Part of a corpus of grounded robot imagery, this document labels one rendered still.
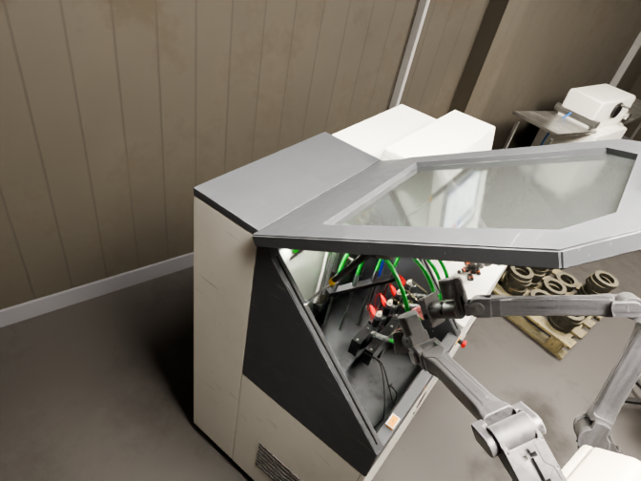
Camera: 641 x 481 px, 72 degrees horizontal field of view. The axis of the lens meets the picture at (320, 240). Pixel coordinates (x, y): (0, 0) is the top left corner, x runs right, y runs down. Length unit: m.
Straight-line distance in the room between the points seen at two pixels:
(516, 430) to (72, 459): 2.13
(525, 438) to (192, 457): 1.88
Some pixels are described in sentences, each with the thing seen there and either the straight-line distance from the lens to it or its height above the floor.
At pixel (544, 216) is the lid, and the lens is 1.07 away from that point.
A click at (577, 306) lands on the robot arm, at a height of 1.53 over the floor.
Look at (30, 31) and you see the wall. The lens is 2.37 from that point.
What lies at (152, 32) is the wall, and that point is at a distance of 2.49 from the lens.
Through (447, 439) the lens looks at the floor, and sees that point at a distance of 2.86.
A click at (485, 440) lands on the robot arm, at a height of 1.58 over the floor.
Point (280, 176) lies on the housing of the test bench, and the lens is 1.55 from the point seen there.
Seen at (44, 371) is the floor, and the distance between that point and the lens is 2.93.
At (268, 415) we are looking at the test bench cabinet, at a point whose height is 0.67.
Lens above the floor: 2.30
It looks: 38 degrees down
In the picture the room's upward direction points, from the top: 13 degrees clockwise
